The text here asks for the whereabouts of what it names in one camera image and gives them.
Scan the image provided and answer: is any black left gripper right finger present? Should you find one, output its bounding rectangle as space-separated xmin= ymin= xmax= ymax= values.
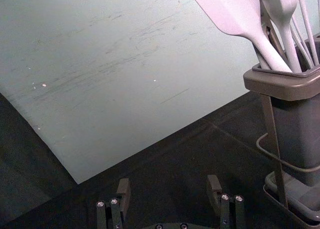
xmin=206 ymin=174 xmax=245 ymax=229

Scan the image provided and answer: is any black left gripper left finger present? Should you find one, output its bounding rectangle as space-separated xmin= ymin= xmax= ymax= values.
xmin=96 ymin=178 xmax=131 ymax=229

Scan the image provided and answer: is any black rack with steel bars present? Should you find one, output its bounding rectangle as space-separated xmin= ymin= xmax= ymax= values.
xmin=255 ymin=33 xmax=320 ymax=229

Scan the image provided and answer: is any black table cloth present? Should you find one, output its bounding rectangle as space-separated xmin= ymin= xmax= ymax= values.
xmin=0 ymin=90 xmax=320 ymax=229

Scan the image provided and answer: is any grey utensil holder cup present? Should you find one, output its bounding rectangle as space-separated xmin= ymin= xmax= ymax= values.
xmin=243 ymin=63 xmax=320 ymax=187

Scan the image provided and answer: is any white spoon utensil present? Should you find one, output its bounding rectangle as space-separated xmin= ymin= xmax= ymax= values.
xmin=257 ymin=0 xmax=303 ymax=73

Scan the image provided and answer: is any white flat spatula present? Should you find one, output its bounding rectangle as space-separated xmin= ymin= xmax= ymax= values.
xmin=186 ymin=0 xmax=292 ymax=73

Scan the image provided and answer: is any plain pale wall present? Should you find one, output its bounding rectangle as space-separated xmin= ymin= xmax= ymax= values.
xmin=0 ymin=0 xmax=320 ymax=185

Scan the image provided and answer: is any white wire whisk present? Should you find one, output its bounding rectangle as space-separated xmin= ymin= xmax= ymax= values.
xmin=291 ymin=0 xmax=320 ymax=68

